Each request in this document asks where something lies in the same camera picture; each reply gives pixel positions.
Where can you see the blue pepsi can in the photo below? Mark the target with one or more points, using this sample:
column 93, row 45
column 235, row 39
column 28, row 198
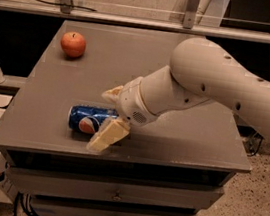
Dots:
column 87, row 119

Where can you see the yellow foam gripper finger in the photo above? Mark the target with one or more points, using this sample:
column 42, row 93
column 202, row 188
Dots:
column 111, row 131
column 112, row 95

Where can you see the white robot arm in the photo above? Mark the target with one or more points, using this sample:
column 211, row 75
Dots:
column 199, row 71

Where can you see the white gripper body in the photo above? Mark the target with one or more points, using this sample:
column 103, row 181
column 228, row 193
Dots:
column 132, row 102

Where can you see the red apple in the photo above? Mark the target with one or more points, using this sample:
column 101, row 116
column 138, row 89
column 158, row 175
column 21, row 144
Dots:
column 73, row 44

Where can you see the grey drawer cabinet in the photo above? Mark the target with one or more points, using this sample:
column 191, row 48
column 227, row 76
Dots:
column 175, row 166

